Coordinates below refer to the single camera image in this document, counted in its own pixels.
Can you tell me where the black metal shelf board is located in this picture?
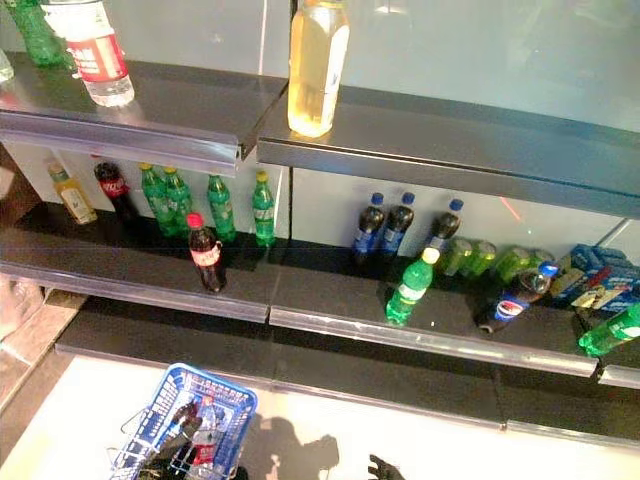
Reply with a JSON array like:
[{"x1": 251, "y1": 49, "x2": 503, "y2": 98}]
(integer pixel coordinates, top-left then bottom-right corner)
[
  {"x1": 0, "y1": 199, "x2": 640, "y2": 391},
  {"x1": 54, "y1": 294, "x2": 640, "y2": 446},
  {"x1": 0, "y1": 52, "x2": 640, "y2": 221}
]

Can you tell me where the grey stone plinth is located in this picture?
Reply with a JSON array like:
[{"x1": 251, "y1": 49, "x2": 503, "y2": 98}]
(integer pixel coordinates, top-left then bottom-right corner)
[{"x1": 0, "y1": 292, "x2": 89, "y2": 416}]

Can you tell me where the Coca-Cola bottle red label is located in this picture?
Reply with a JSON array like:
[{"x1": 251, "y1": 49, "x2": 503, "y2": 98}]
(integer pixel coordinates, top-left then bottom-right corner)
[
  {"x1": 186, "y1": 212, "x2": 228, "y2": 295},
  {"x1": 92, "y1": 161, "x2": 143, "y2": 226}
]

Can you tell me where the translucent plastic bag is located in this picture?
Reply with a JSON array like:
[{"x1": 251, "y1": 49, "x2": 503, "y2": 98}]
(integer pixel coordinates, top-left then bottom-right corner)
[{"x1": 0, "y1": 277, "x2": 46, "y2": 344}]

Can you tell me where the blue plastic shopping basket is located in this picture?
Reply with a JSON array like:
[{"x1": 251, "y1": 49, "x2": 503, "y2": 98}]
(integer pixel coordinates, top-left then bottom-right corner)
[{"x1": 106, "y1": 362, "x2": 260, "y2": 480}]

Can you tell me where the large yellow tea bottle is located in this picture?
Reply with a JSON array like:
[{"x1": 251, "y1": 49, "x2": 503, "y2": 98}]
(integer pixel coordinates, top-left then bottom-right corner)
[{"x1": 286, "y1": 0, "x2": 351, "y2": 140}]

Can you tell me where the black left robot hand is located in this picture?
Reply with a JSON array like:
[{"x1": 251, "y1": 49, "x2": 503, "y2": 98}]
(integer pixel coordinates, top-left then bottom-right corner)
[{"x1": 133, "y1": 427, "x2": 204, "y2": 480}]

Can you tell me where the water bottle red label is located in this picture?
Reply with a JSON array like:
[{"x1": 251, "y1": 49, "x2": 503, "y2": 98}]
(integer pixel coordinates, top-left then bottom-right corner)
[
  {"x1": 189, "y1": 393, "x2": 222, "y2": 479},
  {"x1": 41, "y1": 0, "x2": 136, "y2": 109}
]

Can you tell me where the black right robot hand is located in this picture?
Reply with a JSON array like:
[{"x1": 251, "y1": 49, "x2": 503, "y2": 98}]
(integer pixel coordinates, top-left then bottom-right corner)
[{"x1": 367, "y1": 453, "x2": 407, "y2": 480}]

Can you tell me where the small yellow tea bottle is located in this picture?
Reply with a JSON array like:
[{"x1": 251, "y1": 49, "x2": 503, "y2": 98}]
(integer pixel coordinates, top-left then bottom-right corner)
[{"x1": 46, "y1": 158, "x2": 100, "y2": 226}]

